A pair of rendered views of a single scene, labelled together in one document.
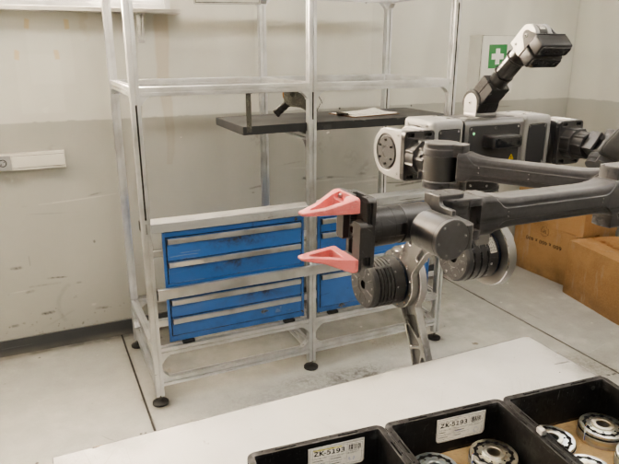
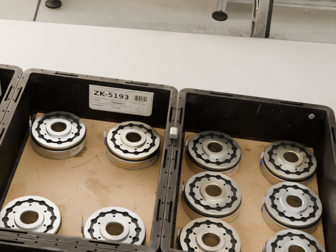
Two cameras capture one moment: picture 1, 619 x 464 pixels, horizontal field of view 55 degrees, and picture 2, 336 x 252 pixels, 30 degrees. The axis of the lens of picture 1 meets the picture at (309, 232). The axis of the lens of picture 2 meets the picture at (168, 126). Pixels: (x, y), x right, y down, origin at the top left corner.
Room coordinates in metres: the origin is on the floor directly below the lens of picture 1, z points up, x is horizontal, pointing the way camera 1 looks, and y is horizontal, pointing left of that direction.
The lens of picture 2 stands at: (0.29, -0.75, 1.68)
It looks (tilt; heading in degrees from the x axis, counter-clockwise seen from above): 42 degrees down; 20
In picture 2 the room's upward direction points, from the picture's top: 7 degrees clockwise
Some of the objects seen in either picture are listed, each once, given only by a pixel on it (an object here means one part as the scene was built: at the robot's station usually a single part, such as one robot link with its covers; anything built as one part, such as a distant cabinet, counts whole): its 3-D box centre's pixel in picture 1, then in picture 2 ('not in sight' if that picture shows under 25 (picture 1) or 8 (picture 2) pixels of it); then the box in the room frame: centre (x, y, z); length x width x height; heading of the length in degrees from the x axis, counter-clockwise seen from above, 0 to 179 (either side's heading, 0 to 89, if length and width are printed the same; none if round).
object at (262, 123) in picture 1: (334, 121); not in sight; (3.24, -0.14, 1.32); 1.20 x 0.45 x 0.06; 115
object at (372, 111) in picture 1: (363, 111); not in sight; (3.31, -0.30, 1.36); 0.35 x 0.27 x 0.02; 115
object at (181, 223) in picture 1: (309, 207); not in sight; (2.96, 0.00, 0.91); 1.70 x 0.10 x 0.05; 115
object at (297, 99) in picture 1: (298, 100); not in sight; (3.15, 0.06, 1.44); 0.25 x 0.16 x 0.18; 115
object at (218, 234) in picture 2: not in sight; (210, 240); (0.93, -0.62, 0.86); 0.05 x 0.05 x 0.01
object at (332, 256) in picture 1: (330, 244); not in sight; (0.79, -0.03, 1.44); 0.09 x 0.07 x 0.07; 116
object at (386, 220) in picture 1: (374, 226); not in sight; (0.82, -0.09, 1.45); 0.07 x 0.07 x 0.10; 26
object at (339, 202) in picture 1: (331, 220); not in sight; (0.79, -0.03, 1.47); 0.09 x 0.07 x 0.07; 116
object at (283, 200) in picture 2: not in sight; (294, 202); (1.08, -0.72, 0.86); 0.05 x 0.05 x 0.01
